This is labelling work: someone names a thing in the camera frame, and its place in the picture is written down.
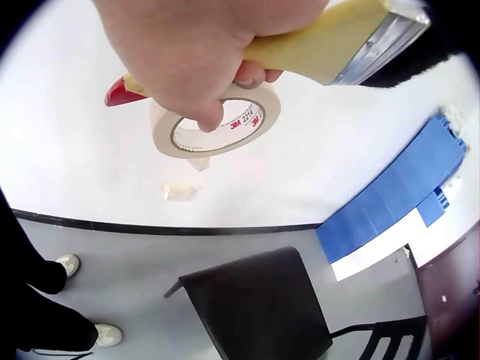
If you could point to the person's right hand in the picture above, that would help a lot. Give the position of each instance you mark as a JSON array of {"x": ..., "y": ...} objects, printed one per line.
[{"x": 180, "y": 48}]

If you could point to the person's right thumb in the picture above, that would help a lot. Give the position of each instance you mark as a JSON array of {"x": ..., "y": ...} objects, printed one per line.
[{"x": 210, "y": 114}]

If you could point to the person's right fingers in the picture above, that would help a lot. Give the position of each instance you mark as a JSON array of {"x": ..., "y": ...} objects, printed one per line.
[{"x": 255, "y": 77}]

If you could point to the roll of beige masking tape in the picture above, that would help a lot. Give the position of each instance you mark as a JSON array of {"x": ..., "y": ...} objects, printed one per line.
[{"x": 165, "y": 139}]

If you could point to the small scrap of masking tape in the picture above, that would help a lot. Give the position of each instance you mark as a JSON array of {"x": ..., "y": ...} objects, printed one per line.
[{"x": 199, "y": 164}]

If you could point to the wide scrap of masking tape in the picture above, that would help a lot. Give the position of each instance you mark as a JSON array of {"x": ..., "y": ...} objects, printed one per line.
[{"x": 180, "y": 192}]

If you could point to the blue panel structure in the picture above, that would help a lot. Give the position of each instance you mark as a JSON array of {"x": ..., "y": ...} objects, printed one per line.
[{"x": 390, "y": 195}]

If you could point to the black chair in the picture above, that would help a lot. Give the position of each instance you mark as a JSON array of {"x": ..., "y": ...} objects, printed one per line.
[{"x": 258, "y": 300}]

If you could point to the person's legs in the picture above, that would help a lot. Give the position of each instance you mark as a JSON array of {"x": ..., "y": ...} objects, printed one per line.
[{"x": 37, "y": 279}]

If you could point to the dark brown wooden cabinet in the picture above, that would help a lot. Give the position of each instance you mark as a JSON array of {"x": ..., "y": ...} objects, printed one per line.
[{"x": 446, "y": 292}]

